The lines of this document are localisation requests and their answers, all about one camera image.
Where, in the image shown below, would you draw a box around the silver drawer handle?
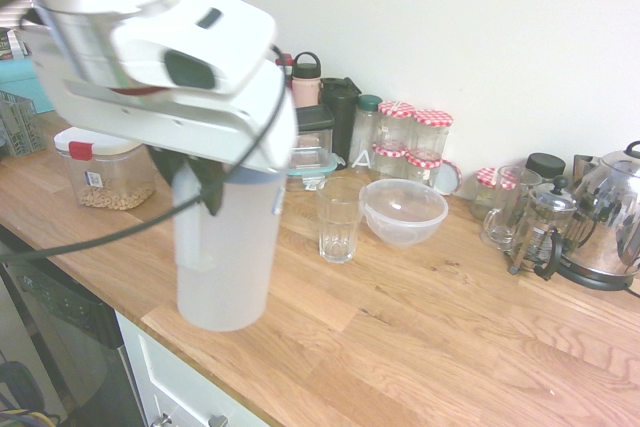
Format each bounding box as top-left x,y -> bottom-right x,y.
155,412 -> 230,427

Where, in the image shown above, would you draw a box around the glass container teal lid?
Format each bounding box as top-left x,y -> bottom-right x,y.
286,144 -> 349,194

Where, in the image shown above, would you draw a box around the glass jar red checked lid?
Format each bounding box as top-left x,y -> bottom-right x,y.
411,108 -> 456,156
377,100 -> 418,148
371,141 -> 409,180
403,148 -> 444,189

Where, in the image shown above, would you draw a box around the clear drinking glass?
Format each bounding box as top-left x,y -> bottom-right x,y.
315,175 -> 367,265

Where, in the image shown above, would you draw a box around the teal box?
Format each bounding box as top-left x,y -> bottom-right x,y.
0,53 -> 57,116

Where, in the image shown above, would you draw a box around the glass container black lid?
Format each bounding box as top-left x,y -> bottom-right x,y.
294,104 -> 336,151

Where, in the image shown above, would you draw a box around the dark dishwasher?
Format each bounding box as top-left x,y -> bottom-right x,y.
0,225 -> 147,427

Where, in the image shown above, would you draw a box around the glass French press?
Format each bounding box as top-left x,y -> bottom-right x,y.
506,175 -> 582,283

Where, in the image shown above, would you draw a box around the shiny steel electric kettle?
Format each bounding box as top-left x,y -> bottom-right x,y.
556,140 -> 640,294

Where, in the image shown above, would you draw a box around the dark printed box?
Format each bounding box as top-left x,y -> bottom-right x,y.
0,26 -> 29,64

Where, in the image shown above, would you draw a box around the clear bottle green cap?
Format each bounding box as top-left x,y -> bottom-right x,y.
349,94 -> 384,171

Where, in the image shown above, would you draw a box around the white cabinet drawer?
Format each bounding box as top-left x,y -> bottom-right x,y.
114,308 -> 274,427

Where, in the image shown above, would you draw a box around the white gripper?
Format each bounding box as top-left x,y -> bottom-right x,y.
29,44 -> 299,219

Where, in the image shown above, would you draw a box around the coiled floor cables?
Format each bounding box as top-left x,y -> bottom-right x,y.
0,358 -> 67,427

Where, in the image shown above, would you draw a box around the clear glass mug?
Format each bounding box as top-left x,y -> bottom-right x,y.
480,164 -> 544,253

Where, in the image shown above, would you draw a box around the jar with black lid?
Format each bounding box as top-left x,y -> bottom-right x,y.
524,151 -> 568,189

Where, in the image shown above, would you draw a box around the small jar red checked lid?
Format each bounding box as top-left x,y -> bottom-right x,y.
471,166 -> 519,221

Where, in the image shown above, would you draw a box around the pink bottle black cap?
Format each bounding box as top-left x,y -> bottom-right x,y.
290,51 -> 324,110

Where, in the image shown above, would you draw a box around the grey plastic crate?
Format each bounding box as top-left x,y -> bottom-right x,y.
0,90 -> 48,159

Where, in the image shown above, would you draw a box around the cereal container white lid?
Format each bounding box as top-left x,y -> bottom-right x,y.
53,126 -> 159,212

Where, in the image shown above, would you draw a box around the black shaker bottle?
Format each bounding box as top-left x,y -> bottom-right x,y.
319,76 -> 363,164

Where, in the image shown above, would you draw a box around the clear plastic bowl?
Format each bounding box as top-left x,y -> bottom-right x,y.
359,177 -> 450,249

